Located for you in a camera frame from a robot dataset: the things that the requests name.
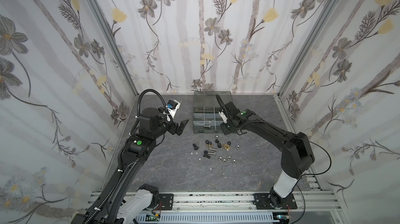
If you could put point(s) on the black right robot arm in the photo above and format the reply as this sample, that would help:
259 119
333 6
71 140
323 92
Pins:
297 155

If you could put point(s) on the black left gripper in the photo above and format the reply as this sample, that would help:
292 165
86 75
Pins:
173 130

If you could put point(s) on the green plastic compartment organizer box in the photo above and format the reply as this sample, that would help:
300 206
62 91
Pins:
205 111

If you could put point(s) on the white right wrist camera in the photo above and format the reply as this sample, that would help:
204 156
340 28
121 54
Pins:
223 116

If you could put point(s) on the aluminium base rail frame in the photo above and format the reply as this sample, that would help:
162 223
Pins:
304 207

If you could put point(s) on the black hex bolt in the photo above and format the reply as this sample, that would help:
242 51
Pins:
206 155
195 147

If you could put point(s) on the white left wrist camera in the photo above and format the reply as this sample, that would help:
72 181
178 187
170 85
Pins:
172 107

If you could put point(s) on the white slotted cable duct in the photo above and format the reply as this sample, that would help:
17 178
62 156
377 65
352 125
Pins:
207 218

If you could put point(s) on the black hex bolt lower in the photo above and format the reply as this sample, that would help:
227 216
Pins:
206 155

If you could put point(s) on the brass wing nuts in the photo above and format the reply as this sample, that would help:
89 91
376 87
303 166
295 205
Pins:
226 147

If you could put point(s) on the black hex bolt far left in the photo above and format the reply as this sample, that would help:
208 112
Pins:
195 147

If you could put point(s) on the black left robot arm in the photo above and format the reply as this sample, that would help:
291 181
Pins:
110 206

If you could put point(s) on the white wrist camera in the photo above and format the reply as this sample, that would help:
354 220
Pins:
172 107
223 116

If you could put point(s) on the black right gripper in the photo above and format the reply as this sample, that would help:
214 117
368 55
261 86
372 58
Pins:
228 115

